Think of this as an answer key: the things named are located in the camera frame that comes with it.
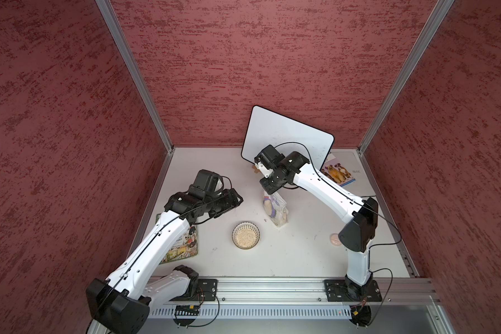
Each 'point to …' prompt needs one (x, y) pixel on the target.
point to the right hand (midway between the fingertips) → (271, 187)
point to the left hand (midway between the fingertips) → (235, 207)
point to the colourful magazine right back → (332, 168)
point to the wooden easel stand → (256, 170)
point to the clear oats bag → (276, 208)
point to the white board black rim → (287, 134)
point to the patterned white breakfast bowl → (245, 235)
